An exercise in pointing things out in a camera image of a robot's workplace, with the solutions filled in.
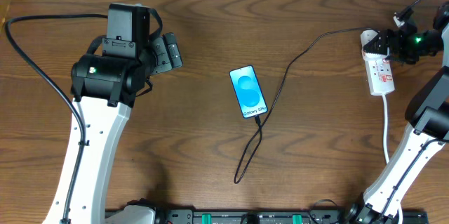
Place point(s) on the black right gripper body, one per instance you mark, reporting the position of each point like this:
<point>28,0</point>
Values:
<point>391,41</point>

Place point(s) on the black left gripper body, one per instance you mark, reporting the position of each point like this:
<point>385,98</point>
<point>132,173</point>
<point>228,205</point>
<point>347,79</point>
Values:
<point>172,50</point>

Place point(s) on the blue Galaxy smartphone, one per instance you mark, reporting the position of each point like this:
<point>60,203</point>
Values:
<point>248,92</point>

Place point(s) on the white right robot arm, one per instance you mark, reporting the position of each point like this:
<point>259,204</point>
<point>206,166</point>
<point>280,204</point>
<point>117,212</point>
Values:
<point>426,131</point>

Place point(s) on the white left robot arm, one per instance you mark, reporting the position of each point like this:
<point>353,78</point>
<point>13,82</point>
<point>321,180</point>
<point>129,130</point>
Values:
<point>107,79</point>

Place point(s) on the white power strip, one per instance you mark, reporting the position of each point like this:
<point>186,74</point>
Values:
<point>380,78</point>

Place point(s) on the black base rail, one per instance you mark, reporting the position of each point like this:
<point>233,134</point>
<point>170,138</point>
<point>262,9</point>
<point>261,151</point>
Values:
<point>227,217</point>

